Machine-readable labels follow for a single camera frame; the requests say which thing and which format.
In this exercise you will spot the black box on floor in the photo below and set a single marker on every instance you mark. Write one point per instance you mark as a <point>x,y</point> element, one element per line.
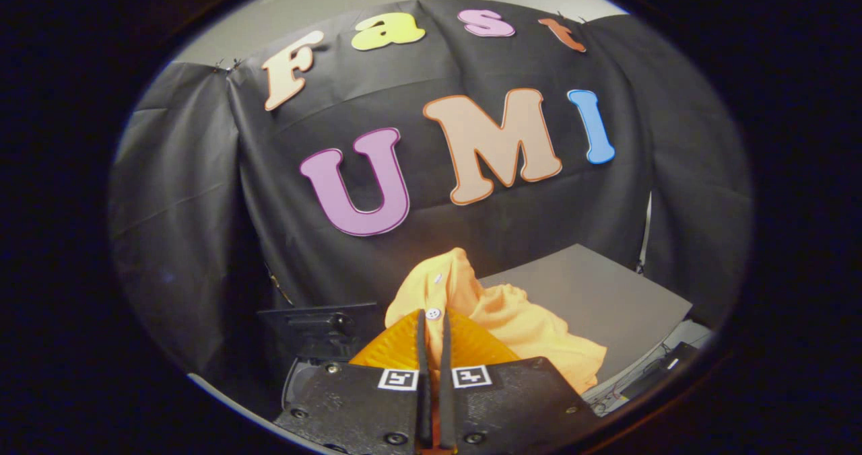
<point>663,369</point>

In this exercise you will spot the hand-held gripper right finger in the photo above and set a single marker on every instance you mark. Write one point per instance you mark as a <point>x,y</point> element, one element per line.
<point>446,388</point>

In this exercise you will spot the orange shirt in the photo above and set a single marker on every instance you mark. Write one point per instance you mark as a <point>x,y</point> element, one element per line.
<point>525,327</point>

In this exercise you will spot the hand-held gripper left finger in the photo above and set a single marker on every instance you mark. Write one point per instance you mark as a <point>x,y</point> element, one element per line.
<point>423,388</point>

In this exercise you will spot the white cabinet with grey top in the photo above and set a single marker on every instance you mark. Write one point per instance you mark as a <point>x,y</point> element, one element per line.
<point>606,300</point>

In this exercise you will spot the black backdrop cloth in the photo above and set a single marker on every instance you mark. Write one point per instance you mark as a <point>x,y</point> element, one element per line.
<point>202,172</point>

